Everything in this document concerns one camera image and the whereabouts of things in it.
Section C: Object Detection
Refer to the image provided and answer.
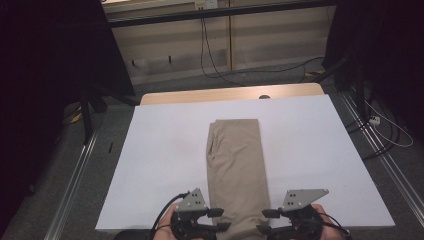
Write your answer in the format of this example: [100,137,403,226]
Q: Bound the aluminium floor rail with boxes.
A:
[339,91,424,219]
[43,131,99,240]

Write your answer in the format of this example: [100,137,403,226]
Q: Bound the beige pants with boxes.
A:
[205,118,272,240]

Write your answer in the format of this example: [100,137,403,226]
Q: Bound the black metal stand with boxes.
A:
[79,83,141,144]
[313,53,368,121]

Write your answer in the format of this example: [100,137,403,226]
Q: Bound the person's right hand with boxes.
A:
[311,203,344,240]

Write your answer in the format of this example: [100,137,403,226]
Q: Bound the black wall cable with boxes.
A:
[201,18,326,80]
[199,18,242,87]

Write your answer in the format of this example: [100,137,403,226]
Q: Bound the hand-held gripper black cable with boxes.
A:
[313,211,353,239]
[148,191,191,240]

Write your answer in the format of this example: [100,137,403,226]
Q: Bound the person's left hand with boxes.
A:
[161,203,178,240]

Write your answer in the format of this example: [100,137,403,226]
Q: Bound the left hand-held gripper black cable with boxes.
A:
[148,191,191,240]

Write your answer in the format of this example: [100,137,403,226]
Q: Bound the black horizontal bar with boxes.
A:
[106,0,338,29]

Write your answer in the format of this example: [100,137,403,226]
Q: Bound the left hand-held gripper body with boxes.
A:
[170,188,218,240]

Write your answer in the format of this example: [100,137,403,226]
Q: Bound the beige wooden cabinet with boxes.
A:
[101,0,336,86]

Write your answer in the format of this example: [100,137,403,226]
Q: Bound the black curtain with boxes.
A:
[323,0,424,134]

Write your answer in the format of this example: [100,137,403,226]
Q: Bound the white table mat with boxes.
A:
[94,94,396,233]

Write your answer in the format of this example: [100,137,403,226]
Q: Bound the white floor cable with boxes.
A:
[363,99,414,148]

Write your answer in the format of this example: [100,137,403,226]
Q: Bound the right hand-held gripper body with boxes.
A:
[268,188,330,240]

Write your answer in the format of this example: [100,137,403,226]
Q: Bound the right hand-held gripper black cable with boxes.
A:
[313,211,353,239]

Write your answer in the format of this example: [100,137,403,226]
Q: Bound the black floor cables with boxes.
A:
[344,96,401,161]

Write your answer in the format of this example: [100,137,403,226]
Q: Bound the white wall socket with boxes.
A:
[194,0,219,10]

